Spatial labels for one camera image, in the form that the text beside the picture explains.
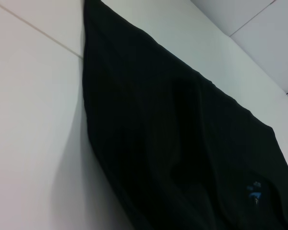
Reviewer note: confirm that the black shirt with white print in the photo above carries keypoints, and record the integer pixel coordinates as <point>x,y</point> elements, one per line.
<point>158,119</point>

